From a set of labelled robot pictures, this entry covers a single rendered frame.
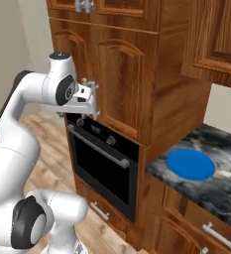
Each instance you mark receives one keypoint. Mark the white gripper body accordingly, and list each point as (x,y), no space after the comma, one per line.
(82,107)

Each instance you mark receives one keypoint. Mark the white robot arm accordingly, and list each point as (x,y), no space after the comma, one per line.
(14,149)

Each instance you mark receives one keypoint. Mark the silver oven knob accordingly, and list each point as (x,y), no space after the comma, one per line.
(80,122)
(111,140)

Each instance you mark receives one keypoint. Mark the wide wooden cupboard door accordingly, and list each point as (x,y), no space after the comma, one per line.
(127,86)

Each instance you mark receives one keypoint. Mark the black built-in oven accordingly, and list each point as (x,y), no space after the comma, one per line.
(103,158)

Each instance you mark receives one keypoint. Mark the narrow wooden cupboard door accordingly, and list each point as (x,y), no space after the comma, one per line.
(70,49)

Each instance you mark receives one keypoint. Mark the black oven door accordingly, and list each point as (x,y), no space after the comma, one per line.
(100,168)

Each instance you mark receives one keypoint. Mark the wooden top cupboard door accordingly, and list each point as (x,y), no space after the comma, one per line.
(120,6)
(60,4)

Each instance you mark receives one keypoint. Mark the wooden drawer under oven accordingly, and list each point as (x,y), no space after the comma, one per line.
(117,221)

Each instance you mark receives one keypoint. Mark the blue round plate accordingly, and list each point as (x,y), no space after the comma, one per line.
(191,164)

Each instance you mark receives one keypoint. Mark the wooden base cupboard door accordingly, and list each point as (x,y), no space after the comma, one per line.
(176,238)

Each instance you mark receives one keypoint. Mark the wooden base drawer front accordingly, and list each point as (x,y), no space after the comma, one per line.
(193,215)

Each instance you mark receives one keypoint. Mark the wooden wall cabinet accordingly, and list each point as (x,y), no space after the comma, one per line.
(216,39)

